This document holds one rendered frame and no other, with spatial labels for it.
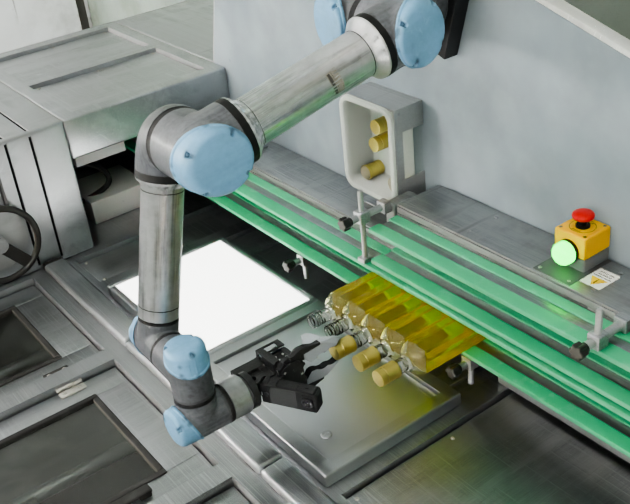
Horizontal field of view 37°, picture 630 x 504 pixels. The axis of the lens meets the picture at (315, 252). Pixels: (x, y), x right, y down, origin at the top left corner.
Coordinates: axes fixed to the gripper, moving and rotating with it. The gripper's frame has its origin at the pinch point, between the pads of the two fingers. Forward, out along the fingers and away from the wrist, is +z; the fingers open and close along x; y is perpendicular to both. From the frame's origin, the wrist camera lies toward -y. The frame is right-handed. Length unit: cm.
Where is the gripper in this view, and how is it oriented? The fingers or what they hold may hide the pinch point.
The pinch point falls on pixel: (337, 350)
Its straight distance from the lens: 180.5
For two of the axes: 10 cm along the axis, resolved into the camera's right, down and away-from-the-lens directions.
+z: 8.0, -3.7, 4.8
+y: -6.0, -3.6, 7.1
